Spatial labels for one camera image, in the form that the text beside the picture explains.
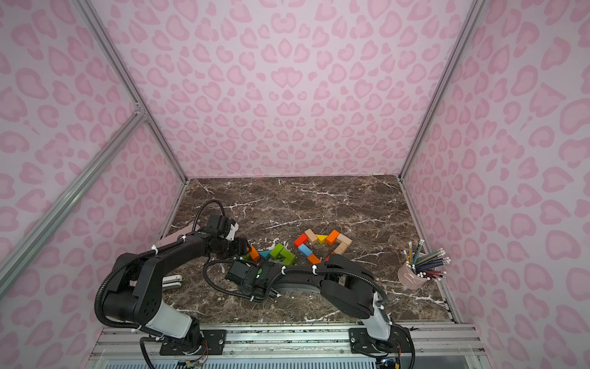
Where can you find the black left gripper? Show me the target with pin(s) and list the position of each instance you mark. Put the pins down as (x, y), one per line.
(240, 247)

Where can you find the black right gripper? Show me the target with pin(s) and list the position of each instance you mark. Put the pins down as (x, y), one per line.
(237, 270)

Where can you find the teal triangle block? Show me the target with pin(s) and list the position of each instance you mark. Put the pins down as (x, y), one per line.
(264, 254)

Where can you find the orange block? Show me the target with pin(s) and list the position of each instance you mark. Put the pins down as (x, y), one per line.
(313, 259)
(332, 237)
(254, 254)

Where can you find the green block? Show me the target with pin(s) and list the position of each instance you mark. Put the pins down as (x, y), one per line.
(275, 253)
(287, 257)

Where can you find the light blue block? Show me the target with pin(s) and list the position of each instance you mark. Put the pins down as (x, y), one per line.
(304, 250)

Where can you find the natural wood block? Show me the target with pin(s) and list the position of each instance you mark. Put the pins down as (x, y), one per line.
(311, 237)
(341, 248)
(342, 239)

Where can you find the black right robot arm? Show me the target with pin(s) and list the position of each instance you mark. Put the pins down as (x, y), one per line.
(350, 288)

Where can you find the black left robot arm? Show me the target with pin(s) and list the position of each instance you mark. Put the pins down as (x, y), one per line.
(131, 294)

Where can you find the pink pencil case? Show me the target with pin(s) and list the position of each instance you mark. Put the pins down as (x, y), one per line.
(173, 236)

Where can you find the white stapler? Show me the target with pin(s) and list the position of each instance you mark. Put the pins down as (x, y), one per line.
(171, 282)

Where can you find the bundle of pencils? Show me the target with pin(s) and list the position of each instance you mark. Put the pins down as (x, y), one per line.
(426, 265)

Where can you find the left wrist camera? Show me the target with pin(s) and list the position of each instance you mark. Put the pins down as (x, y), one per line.
(229, 229)

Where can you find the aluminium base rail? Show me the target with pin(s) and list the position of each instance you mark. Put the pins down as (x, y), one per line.
(313, 345)

